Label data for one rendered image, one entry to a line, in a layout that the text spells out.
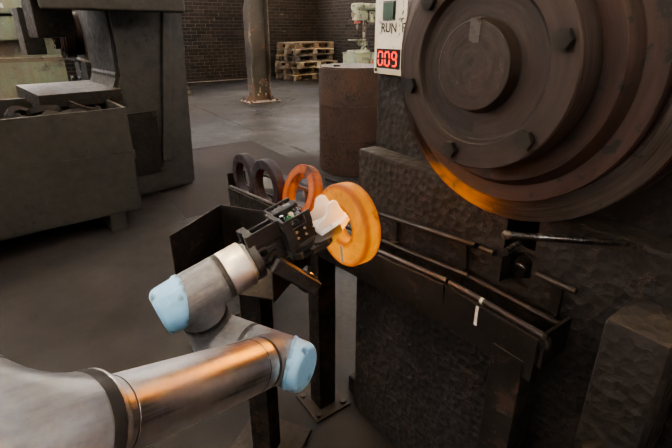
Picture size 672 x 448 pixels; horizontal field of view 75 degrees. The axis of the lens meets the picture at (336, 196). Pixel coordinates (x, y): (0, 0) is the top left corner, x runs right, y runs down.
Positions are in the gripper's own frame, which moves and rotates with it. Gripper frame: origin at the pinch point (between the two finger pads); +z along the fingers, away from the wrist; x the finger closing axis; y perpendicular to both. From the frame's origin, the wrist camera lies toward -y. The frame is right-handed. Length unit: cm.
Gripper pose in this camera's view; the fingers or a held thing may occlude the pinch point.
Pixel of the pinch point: (347, 214)
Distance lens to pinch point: 80.5
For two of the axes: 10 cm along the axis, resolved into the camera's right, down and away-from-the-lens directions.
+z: 7.9, -4.5, 4.3
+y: -2.3, -8.5, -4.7
